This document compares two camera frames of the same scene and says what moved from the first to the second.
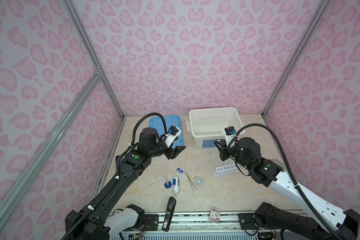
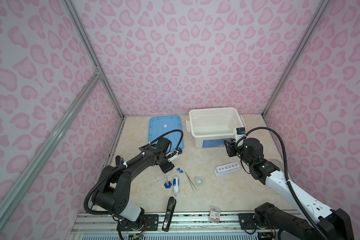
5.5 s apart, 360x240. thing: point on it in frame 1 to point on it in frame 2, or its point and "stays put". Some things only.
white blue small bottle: x=176 y=185 stays put
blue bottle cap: x=167 y=184 stays put
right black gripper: x=223 y=151 to x=231 y=147
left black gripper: x=178 y=149 to x=167 y=167
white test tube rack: x=225 y=170 stays put
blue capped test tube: x=181 y=171 stays put
